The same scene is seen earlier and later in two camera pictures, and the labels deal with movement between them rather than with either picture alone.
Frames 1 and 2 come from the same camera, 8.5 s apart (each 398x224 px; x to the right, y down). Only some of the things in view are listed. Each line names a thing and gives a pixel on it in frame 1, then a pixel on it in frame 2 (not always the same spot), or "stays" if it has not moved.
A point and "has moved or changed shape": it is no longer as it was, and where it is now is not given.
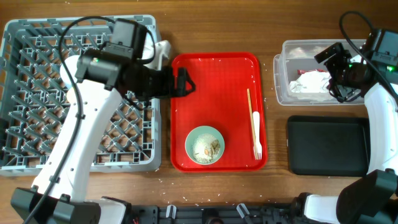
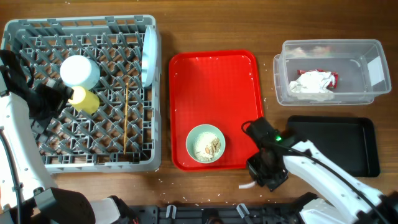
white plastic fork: (257, 147) has moved or changed shape
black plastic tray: (329, 145) stays
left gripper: (166, 89) to (59, 93)
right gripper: (341, 91) to (270, 182)
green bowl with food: (204, 145) stays
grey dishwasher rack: (33, 101) stays
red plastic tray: (220, 101) stays
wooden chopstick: (255, 141) to (125, 116)
